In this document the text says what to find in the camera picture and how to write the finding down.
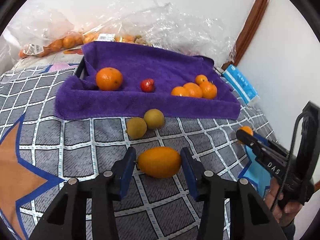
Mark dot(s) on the yellow-green round fruit right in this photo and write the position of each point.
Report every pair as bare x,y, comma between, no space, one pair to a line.
154,119

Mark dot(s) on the bag of oranges with label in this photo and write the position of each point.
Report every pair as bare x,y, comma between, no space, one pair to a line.
131,39

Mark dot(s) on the small tangerine at back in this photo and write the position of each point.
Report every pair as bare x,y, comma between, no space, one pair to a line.
199,79

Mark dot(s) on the purple towel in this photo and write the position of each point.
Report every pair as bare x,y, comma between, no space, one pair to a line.
123,79

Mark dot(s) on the small red fruit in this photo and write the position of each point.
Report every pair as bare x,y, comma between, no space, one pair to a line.
147,86

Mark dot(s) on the large orange in tray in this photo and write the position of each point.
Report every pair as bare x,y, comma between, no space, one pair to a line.
109,79

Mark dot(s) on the person's right hand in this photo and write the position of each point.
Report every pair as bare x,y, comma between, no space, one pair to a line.
283,216

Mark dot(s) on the tangerine of pile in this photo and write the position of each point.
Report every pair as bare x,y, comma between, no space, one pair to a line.
180,91
194,90

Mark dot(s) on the tangerine with stem right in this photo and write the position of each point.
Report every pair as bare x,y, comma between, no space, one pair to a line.
209,90

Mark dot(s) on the tangerine front left of pile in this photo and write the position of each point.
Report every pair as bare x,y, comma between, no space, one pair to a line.
180,91

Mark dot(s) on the grey checked star blanket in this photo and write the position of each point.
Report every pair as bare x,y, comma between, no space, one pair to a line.
40,152

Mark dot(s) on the bag of tangerines left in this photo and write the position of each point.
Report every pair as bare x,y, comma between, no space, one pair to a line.
68,41

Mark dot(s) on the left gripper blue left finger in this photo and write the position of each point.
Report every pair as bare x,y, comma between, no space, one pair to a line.
122,173

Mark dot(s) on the brown wooden door frame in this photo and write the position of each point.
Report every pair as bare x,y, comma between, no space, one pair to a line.
248,32

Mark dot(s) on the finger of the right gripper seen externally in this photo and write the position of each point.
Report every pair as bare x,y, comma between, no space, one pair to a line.
255,142

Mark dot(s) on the yellow-green round fruit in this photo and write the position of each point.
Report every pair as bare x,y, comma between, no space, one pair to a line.
136,128
154,119

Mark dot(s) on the yellow-green round fruit left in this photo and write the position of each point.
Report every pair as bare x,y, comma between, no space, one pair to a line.
136,128

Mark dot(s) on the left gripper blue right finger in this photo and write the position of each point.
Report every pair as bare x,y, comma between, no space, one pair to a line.
192,170

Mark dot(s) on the oval orange kumquat fruit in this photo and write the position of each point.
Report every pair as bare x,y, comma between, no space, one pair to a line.
159,162

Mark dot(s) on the blue tissue pack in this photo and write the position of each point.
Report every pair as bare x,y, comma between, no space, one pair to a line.
241,85

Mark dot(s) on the clear plastic bags pile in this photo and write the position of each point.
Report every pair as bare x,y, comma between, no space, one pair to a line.
163,26

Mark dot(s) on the tangerine middle of pile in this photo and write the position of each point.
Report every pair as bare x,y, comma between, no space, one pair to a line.
194,90

